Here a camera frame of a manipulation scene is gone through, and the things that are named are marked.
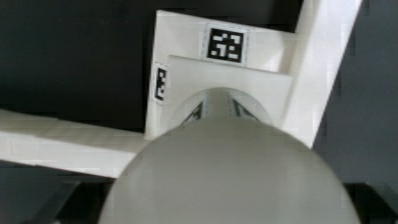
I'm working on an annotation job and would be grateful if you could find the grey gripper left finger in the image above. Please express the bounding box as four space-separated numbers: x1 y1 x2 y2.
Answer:
33 181 79 224

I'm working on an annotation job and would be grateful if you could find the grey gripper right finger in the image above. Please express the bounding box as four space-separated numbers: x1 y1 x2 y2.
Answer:
369 183 398 224

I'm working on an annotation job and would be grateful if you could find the white lamp bulb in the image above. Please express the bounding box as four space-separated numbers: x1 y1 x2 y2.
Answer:
97 89 360 224

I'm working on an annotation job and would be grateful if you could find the white lamp base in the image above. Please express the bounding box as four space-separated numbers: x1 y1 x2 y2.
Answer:
143 10 294 139

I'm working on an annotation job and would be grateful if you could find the white front rail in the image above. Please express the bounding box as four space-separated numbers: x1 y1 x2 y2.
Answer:
0 109 147 178

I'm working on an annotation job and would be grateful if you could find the white rail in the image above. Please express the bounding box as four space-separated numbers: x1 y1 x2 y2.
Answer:
0 109 147 178
282 0 362 147

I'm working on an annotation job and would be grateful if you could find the white right rail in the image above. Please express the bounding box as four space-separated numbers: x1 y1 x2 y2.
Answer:
282 0 362 147

